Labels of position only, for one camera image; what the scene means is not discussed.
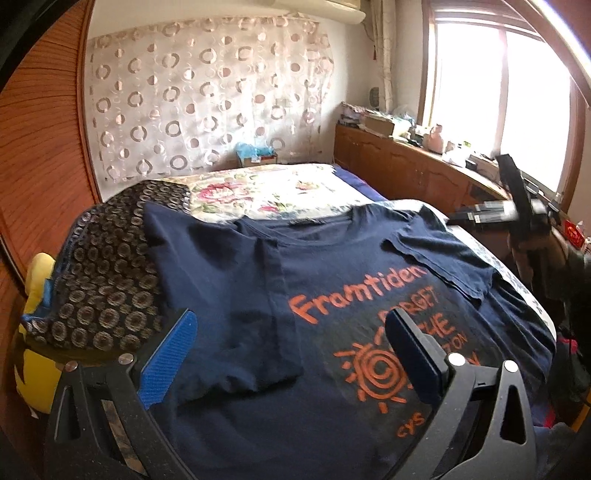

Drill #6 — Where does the dark circle-patterned cushion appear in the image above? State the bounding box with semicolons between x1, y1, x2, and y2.
21;181;192;352

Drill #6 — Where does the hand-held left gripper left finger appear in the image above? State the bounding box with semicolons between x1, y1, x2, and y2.
44;308;204;480

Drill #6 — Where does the window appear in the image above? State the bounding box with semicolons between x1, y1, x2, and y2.
418;0;588;206

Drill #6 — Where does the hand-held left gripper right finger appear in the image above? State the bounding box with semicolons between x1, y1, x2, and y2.
385;307;539;480

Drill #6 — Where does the box with blue bags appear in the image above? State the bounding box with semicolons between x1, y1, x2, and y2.
236;141;279;168

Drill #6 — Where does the wooden wardrobe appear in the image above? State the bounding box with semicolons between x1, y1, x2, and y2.
0;0;101;361

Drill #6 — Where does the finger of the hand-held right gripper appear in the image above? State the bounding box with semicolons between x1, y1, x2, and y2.
455;200;509;214
449;213;509;228

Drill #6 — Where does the wooden cabinet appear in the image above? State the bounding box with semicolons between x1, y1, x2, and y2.
333;124;511;220

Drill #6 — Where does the pile of books and boxes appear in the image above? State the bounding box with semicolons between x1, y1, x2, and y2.
338;102;419;141

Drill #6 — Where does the floral blanket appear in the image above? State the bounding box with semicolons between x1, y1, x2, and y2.
148;162;389;223

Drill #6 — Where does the navy printed t-shirt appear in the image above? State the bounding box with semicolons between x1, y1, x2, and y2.
142;199;557;480

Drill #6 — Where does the circle-patterned sheer curtain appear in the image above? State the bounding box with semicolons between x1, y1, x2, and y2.
87;13;340;185

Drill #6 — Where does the pink figurine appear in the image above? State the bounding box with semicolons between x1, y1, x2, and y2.
424;123;447;151

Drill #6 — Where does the red box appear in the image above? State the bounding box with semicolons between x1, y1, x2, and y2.
562;220;588;251

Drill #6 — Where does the beige window curtain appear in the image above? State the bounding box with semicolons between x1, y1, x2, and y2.
368;0;399;114

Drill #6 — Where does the white air conditioner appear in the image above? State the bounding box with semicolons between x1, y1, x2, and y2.
288;0;368;25

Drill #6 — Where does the yellow plush toy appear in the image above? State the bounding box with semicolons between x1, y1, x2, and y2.
14;251;70;411

